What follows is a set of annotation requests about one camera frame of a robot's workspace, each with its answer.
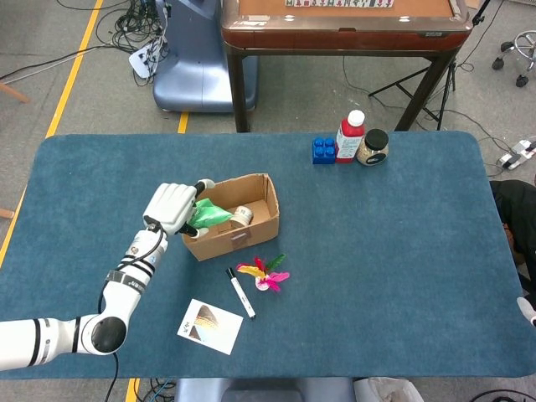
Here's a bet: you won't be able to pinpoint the black floor cable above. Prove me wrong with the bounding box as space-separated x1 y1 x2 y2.
0 44 131 81

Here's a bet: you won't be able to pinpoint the blue building block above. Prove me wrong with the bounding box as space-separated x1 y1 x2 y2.
312 137 338 165

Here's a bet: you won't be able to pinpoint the open cardboard box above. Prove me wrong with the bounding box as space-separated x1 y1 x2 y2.
174 173 281 262

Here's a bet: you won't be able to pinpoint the glass jar black lid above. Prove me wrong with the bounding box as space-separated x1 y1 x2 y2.
355 128 390 168

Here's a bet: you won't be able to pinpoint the black cable bundle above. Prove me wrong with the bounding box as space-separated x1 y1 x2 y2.
95 0 168 54

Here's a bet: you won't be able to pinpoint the black white marker pen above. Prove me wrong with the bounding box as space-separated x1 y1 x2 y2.
225 267 257 320

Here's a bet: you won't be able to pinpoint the green tea bag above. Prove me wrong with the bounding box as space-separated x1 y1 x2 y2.
190 198 234 229

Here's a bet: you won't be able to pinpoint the white floor power strip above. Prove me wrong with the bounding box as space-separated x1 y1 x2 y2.
497 152 523 171
511 139 536 157

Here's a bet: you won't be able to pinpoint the feather shuttlecock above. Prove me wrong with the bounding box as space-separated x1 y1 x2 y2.
235 253 291 293

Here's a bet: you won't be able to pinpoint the clear plastic bag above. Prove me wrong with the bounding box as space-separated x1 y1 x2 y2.
353 376 424 402

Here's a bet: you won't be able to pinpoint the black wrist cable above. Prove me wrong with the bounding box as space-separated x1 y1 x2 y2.
98 224 165 402

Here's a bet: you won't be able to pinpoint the white plastic jar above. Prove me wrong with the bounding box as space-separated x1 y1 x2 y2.
232 205 255 227

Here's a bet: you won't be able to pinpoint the chrome rolling stool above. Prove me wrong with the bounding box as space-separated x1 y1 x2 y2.
492 29 536 88

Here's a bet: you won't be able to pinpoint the blue table mat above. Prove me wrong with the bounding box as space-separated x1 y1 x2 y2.
0 131 536 380

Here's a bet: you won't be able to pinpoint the mahjong tile row faces showing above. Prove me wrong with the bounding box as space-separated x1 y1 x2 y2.
286 0 394 8

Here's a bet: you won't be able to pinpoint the grey robot torso base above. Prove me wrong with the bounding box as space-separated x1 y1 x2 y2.
173 377 357 402

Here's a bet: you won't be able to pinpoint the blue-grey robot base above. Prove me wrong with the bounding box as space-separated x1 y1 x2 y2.
152 0 260 114

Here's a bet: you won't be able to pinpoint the person in dark clothes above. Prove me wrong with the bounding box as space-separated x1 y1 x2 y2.
488 179 536 294

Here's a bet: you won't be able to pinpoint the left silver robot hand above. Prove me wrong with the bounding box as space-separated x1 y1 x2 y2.
142 178 217 239

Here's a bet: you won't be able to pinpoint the white power strip with plugs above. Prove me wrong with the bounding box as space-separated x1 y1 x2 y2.
128 41 162 79

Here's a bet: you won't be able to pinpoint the white printed card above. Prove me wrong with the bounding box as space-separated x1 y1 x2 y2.
177 298 245 356

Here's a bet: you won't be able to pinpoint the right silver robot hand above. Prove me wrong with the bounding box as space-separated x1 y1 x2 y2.
517 296 536 327

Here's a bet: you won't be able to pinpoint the red juice bottle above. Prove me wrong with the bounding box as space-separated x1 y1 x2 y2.
334 109 366 164

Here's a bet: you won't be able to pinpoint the brown mahjong table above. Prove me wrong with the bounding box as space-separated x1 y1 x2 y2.
220 0 473 134

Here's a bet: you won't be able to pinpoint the black tripod stand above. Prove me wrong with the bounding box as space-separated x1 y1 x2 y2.
368 0 492 131

